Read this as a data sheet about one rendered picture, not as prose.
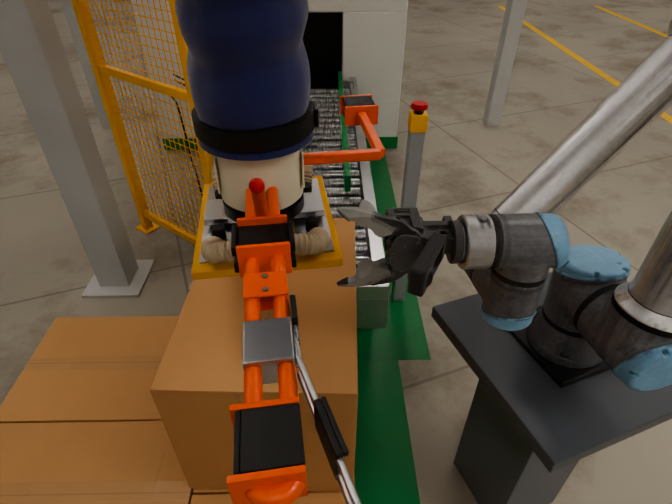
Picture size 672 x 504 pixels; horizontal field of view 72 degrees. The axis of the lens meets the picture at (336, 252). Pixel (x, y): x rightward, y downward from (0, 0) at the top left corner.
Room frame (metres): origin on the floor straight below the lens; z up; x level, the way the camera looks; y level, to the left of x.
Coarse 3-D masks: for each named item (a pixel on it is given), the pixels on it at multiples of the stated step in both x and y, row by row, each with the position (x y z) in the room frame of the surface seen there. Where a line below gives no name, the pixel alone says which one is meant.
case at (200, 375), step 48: (192, 288) 0.82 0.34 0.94; (240, 288) 0.82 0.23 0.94; (288, 288) 0.82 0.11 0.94; (336, 288) 0.82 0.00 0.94; (192, 336) 0.67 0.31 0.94; (240, 336) 0.67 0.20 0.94; (336, 336) 0.67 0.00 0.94; (192, 384) 0.55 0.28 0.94; (240, 384) 0.55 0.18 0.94; (336, 384) 0.55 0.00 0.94; (192, 432) 0.53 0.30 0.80; (192, 480) 0.53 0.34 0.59; (336, 480) 0.53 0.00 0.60
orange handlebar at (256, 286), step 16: (368, 128) 1.04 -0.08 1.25; (304, 160) 0.89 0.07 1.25; (320, 160) 0.89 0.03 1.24; (336, 160) 0.90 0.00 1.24; (352, 160) 0.91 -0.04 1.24; (368, 160) 0.91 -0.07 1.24; (272, 192) 0.74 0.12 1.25; (272, 208) 0.69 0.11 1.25; (256, 272) 0.52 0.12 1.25; (272, 272) 0.51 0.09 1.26; (256, 288) 0.48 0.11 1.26; (272, 288) 0.48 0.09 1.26; (256, 304) 0.45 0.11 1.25; (272, 304) 0.47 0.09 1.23; (288, 304) 0.46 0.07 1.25; (256, 368) 0.35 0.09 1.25; (288, 368) 0.34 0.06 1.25; (256, 384) 0.32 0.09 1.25; (288, 384) 0.32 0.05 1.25; (256, 400) 0.30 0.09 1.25; (256, 496) 0.20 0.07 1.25; (272, 496) 0.20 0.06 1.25; (288, 496) 0.20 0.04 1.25
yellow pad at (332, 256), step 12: (324, 192) 0.95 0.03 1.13; (324, 204) 0.89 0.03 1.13; (312, 216) 0.80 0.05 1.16; (324, 216) 0.84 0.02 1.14; (300, 228) 0.79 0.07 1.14; (312, 228) 0.78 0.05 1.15; (324, 228) 0.79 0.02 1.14; (336, 240) 0.76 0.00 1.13; (324, 252) 0.72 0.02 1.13; (336, 252) 0.72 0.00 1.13; (300, 264) 0.69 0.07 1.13; (312, 264) 0.69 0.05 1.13; (324, 264) 0.69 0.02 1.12; (336, 264) 0.70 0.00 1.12
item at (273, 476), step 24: (240, 408) 0.28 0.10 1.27; (264, 408) 0.28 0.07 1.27; (288, 408) 0.28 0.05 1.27; (240, 432) 0.26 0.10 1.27; (264, 432) 0.25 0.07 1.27; (288, 432) 0.25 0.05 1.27; (240, 456) 0.23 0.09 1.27; (264, 456) 0.23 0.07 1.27; (288, 456) 0.23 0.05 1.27; (240, 480) 0.21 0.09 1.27; (264, 480) 0.21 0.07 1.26; (288, 480) 0.21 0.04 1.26
